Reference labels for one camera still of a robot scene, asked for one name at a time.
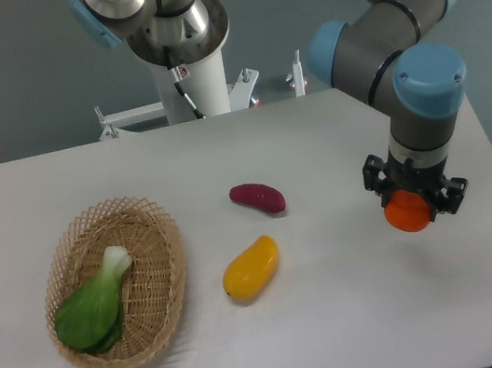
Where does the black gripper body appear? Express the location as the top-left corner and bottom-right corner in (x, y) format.
(385, 153), (447, 203)

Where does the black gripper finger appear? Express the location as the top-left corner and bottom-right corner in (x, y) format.
(425, 177), (469, 222)
(362, 155), (394, 209)

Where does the orange toy fruit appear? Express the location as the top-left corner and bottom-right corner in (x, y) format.
(384, 190), (431, 233)

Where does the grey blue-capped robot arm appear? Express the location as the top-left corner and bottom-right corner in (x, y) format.
(69, 0), (468, 232)

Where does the woven wicker basket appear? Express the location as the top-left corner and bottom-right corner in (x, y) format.
(45, 197), (186, 368)

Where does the purple sweet potato toy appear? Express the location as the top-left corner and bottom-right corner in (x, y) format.
(228, 183), (287, 214)

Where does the yellow mango toy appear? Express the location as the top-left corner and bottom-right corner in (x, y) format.
(223, 235), (280, 302)

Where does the green bok choy toy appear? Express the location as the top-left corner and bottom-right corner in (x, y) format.
(53, 246), (132, 355)

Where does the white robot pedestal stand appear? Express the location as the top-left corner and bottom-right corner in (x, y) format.
(76, 0), (312, 143)

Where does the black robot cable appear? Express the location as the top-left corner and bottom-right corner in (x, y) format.
(161, 39), (207, 124)

